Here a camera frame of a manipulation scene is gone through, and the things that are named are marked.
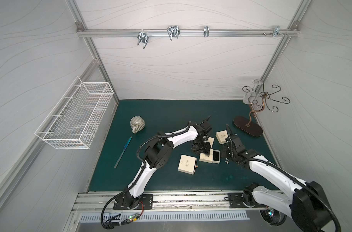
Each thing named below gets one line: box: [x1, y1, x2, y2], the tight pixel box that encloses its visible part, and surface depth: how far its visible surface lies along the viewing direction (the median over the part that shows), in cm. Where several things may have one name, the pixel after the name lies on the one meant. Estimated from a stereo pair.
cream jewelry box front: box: [177, 154, 199, 175], surface depth 86 cm
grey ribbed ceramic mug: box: [130, 115, 146, 134], surface depth 101 cm
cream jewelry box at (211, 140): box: [205, 136, 215, 149], surface depth 96 cm
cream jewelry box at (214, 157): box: [199, 148, 221, 164], surface depth 88 cm
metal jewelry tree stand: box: [233, 78, 291, 137], surface depth 97 cm
